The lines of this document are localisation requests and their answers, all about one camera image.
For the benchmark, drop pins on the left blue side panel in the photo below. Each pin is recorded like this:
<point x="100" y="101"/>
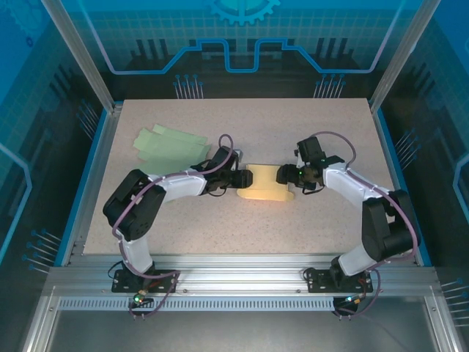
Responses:
<point x="86" y="176"/>

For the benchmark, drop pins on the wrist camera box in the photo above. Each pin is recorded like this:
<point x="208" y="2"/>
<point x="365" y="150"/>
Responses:
<point x="300" y="160"/>
<point x="238" y="153"/>

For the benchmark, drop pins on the aluminium frame post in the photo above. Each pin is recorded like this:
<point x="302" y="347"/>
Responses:
<point x="398" y="55"/>
<point x="88" y="55"/>

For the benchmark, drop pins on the yellow paper box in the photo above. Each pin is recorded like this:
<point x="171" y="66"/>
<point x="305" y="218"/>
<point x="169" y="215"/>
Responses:
<point x="265" y="183"/>

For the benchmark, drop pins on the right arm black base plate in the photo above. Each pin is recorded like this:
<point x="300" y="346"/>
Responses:
<point x="317" y="284"/>

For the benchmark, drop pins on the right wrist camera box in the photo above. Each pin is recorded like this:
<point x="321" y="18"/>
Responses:
<point x="300" y="160"/>

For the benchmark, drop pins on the green paper box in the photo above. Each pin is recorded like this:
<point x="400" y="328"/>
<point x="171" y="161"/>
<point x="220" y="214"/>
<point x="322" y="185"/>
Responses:
<point x="165" y="146"/>

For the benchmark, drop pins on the left aluminium side rail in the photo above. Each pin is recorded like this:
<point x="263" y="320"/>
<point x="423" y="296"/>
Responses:
<point x="97" y="176"/>

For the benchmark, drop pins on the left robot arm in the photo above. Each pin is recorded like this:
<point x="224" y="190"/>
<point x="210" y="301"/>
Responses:
<point x="139" y="205"/>

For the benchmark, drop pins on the right aluminium frame post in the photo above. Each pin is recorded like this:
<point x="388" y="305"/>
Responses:
<point x="398" y="55"/>

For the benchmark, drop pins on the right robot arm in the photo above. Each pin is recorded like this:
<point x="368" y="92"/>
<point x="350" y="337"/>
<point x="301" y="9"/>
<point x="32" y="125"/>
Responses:
<point x="384" y="227"/>

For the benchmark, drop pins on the aluminium mounting beam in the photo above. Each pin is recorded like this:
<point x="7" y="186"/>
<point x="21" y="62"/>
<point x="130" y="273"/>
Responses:
<point x="238" y="275"/>

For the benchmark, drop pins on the right blue side panel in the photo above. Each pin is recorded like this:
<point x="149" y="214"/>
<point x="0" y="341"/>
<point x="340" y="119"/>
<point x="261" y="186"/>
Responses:
<point x="398" y="176"/>

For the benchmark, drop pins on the steel bottom tray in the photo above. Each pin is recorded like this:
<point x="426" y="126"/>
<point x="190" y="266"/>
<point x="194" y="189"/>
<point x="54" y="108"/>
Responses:
<point x="238" y="333"/>

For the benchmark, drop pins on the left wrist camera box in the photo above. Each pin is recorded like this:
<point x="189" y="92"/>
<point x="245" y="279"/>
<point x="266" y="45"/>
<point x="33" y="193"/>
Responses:
<point x="238" y="153"/>

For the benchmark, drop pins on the blue side panel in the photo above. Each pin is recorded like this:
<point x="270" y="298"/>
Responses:
<point x="86" y="176"/>
<point x="398" y="176"/>

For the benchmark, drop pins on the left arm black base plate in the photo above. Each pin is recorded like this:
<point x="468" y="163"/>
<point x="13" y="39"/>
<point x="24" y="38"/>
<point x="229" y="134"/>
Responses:
<point x="119" y="285"/>

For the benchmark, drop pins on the left aluminium frame post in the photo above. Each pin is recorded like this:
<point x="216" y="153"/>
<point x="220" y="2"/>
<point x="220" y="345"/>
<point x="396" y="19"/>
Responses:
<point x="88" y="55"/>

